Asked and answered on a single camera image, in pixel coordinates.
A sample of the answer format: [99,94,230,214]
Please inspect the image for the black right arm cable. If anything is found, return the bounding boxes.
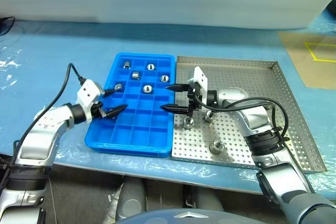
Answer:
[198,97,291,143]

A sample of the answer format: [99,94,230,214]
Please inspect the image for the perforated steel tray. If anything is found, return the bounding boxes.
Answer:
[170,56,328,174]

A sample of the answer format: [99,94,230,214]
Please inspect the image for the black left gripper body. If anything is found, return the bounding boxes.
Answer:
[91,100,111,120]

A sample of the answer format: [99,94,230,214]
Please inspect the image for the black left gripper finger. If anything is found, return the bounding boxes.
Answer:
[103,104,129,118]
[101,88,123,98]

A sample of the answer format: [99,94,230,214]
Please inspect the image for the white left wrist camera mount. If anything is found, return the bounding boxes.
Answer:
[76,79,105,123]

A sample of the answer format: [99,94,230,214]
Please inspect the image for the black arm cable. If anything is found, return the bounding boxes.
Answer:
[198,97,291,143]
[12,63,87,172]

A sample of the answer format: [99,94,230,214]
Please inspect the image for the yellow tape outline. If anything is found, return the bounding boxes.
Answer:
[304,42,336,63]

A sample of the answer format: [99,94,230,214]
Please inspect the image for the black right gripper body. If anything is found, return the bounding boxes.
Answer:
[185,84,203,118]

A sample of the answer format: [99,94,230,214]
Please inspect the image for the blue plastic compartment tray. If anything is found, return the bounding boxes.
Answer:
[84,52,176,158]

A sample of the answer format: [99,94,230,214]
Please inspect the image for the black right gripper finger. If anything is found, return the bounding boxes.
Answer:
[165,83,190,93]
[160,104,190,116]

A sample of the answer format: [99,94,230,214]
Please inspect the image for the thin black cable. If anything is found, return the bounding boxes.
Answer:
[0,16,16,37]

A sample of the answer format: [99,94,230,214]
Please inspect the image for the grey rounded shape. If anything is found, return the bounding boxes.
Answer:
[115,176,146,221]
[183,187,224,212]

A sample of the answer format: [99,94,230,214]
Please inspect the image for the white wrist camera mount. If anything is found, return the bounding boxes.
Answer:
[186,66,208,109]
[76,79,105,123]

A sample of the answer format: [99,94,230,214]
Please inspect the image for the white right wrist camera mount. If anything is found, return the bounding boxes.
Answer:
[186,66,208,109]

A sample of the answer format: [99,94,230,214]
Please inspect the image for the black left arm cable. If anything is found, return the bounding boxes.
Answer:
[12,63,87,172]

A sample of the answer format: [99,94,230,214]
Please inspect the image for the grey-blue curved cover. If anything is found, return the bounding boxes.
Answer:
[112,208,287,224]

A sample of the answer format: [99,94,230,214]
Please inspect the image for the brown cardboard sheet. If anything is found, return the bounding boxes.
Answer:
[277,30,336,90]

